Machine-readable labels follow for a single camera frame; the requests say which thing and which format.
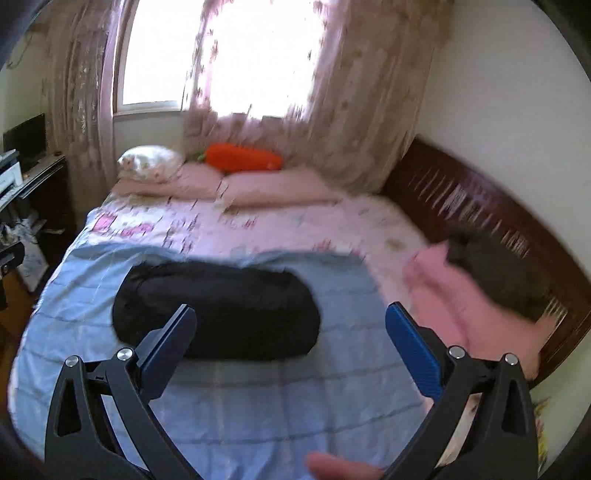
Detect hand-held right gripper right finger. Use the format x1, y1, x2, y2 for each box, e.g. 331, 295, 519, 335
385, 302, 539, 480

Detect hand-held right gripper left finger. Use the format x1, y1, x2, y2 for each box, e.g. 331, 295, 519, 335
45, 304, 204, 480

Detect black garment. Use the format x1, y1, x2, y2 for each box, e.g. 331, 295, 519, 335
112, 261, 321, 361

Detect person's right hand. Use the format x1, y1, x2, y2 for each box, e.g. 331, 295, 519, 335
307, 452, 386, 480

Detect pink cloth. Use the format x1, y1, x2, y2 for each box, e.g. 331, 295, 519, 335
404, 244, 555, 380

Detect dark desk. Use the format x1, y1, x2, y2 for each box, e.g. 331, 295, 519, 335
0, 154, 71, 243

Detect white printer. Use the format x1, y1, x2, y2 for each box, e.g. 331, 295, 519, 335
0, 150, 22, 206

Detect dark grey cloth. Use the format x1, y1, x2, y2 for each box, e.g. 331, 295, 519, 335
445, 231, 550, 324

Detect black monitor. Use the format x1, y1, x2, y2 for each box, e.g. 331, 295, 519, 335
2, 113, 47, 171

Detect light blue bed sheet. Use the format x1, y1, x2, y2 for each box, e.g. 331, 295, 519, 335
9, 251, 444, 480

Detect dark wooden headboard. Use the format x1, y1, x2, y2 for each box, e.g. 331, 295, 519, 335
381, 136, 591, 389

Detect pink pillow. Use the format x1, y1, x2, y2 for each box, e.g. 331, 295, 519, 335
113, 164, 228, 200
222, 167, 343, 208

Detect white floral pillow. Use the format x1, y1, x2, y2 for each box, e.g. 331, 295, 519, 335
117, 145, 185, 183

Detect pink floral bedsheet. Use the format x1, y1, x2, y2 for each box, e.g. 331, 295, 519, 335
85, 191, 430, 296

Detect pink floral curtain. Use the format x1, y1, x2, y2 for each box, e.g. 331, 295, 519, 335
185, 0, 451, 195
41, 0, 126, 232

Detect orange carrot plush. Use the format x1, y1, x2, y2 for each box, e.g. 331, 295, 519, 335
198, 143, 283, 174

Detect bright window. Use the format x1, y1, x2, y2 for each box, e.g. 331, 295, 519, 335
113, 0, 324, 116

